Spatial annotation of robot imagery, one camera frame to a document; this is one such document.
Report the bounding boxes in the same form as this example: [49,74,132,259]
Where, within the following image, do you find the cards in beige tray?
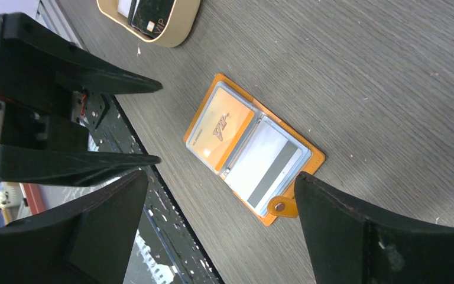
[118,0,174,38]

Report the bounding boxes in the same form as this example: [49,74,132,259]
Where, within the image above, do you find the orange leather card holder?
[183,73,326,226]

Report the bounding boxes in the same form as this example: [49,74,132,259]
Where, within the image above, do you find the gold VIP card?
[187,85,255,172]

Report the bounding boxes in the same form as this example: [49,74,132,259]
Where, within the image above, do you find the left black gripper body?
[0,91,90,152]

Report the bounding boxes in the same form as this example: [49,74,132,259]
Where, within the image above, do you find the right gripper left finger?
[0,170,148,283]

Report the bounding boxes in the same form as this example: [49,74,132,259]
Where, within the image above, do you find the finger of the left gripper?
[0,145,161,187]
[0,12,163,117]

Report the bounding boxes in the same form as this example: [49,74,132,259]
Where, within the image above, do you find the beige oval card tray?
[97,0,201,47]

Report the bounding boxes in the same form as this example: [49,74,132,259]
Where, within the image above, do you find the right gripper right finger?
[294,172,454,283]

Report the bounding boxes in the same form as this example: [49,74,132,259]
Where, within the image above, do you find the white striped card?
[224,120,311,216]

